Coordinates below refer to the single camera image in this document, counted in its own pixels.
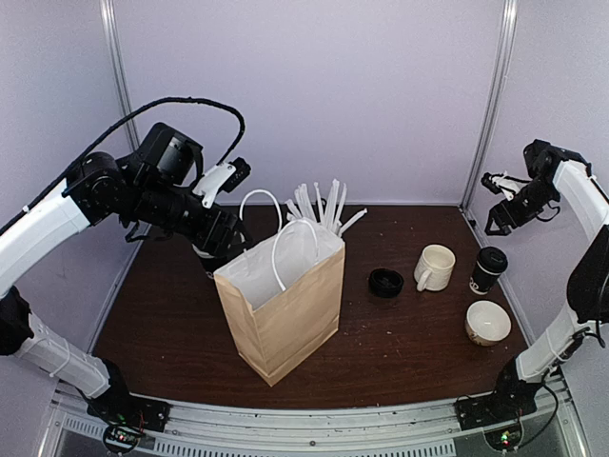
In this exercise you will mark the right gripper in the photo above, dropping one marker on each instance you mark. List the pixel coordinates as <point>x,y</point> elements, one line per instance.
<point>516,220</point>

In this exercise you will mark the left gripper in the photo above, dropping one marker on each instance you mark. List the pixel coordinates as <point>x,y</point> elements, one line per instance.
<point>217,245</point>

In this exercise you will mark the black coffee cup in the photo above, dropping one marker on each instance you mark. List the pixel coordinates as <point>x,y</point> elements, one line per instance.
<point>480,281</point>

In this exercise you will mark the brown paper bag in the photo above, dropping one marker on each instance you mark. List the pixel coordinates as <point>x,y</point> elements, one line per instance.
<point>282,298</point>

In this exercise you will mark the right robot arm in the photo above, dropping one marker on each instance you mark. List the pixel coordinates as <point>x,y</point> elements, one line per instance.
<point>555,174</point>

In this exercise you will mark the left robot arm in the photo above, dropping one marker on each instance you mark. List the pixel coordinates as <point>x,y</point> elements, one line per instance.
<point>162,183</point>

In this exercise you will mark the stack of paper cups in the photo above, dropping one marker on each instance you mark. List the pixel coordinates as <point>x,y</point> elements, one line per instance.
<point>211,264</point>

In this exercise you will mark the cream ceramic mug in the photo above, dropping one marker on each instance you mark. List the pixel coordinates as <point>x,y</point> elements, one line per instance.
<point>434,268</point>

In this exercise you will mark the wrapped straws bundle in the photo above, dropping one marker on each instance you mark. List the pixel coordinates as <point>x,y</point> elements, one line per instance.
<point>325,211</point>

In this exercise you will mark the white ceramic bowl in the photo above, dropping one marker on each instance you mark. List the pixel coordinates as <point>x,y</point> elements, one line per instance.
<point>487,323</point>

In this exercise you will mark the stack of black lids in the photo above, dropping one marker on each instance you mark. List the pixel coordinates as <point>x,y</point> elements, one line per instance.
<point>385,283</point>

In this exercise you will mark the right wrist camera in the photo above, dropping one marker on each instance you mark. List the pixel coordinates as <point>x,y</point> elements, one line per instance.
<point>497,184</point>

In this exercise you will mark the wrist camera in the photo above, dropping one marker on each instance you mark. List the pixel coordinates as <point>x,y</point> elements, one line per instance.
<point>497,184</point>
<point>242,169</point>

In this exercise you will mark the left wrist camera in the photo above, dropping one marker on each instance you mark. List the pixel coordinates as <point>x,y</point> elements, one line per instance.
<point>242,169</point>

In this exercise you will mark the right corner metal post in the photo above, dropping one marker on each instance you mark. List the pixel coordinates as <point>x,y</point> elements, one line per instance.
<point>504,51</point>

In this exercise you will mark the corner metal post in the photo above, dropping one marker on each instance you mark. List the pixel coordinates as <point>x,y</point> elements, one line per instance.
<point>115,53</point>
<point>504,51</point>

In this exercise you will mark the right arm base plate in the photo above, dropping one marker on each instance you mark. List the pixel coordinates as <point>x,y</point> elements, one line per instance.
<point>489,410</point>

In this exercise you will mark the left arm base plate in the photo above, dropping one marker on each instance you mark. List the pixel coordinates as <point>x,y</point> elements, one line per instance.
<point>139,413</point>

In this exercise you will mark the aluminium frame rail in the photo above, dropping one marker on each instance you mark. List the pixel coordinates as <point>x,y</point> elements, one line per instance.
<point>423,429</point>

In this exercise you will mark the left corner metal post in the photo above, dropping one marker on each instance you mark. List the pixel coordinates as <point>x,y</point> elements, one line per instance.
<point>115,53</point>

